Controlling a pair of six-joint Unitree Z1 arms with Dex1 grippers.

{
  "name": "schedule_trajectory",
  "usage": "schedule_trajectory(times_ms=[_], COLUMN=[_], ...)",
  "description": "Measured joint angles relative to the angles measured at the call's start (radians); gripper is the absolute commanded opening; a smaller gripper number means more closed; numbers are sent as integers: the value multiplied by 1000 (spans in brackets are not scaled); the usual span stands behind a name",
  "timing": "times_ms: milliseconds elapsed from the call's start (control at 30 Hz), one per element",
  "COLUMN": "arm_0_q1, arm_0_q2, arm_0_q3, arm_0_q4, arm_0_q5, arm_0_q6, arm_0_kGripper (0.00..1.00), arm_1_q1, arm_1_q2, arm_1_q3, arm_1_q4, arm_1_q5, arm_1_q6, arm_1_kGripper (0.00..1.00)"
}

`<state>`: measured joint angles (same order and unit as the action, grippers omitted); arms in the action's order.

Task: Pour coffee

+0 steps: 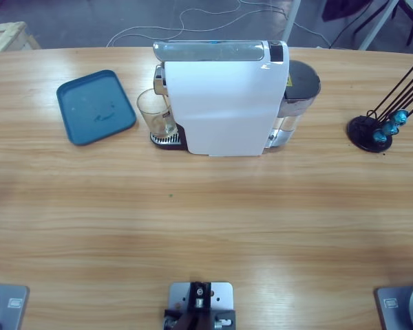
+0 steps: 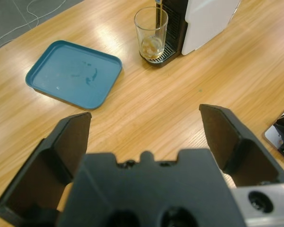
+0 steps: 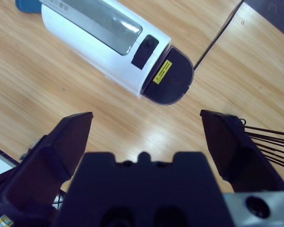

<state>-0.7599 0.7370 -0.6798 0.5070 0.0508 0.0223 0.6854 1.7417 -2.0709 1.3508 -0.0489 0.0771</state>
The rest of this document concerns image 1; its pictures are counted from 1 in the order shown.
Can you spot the clear water tank black lid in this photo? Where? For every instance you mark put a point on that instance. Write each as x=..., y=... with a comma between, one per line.
x=301, y=79

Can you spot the teal plastic tray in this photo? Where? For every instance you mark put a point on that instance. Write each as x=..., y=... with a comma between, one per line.
x=96, y=106

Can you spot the chrome coffee machine lever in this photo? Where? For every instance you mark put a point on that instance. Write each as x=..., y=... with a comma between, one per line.
x=210, y=51

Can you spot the arm grey base plate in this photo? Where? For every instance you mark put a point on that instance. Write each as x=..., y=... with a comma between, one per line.
x=402, y=306
x=7, y=306

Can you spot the blue coffee capsule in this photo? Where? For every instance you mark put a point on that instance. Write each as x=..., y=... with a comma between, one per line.
x=399, y=118
x=390, y=129
x=379, y=137

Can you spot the black metal chair frame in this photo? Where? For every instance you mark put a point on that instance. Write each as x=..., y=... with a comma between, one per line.
x=412, y=29

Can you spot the white metal table leg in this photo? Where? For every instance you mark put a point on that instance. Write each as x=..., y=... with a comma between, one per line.
x=290, y=24
x=378, y=31

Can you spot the grey centre mount plate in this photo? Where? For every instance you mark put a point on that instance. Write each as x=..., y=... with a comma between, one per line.
x=223, y=295

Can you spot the light wooden crate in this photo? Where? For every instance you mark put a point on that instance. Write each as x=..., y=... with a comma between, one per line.
x=7, y=34

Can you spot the black capsule holder with rods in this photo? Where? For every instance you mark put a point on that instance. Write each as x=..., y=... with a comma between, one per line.
x=359, y=134

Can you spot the clear drinking glass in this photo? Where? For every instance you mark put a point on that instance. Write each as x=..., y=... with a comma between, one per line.
x=155, y=110

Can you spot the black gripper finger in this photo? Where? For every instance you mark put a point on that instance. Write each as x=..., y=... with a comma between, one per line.
x=344, y=8

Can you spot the white capsule coffee machine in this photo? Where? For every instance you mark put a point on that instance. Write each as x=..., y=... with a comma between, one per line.
x=223, y=103

